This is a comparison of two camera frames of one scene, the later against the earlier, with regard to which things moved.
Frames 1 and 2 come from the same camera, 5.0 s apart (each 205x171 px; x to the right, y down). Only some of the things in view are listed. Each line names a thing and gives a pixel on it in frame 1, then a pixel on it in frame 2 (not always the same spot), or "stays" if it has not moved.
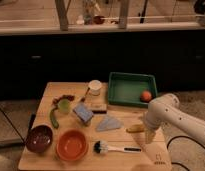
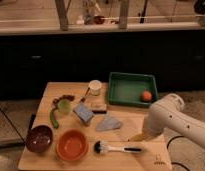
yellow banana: (136, 128) -> (137, 138)
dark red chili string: (67, 97) stays
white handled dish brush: (101, 147) stays
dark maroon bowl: (39, 138) stays
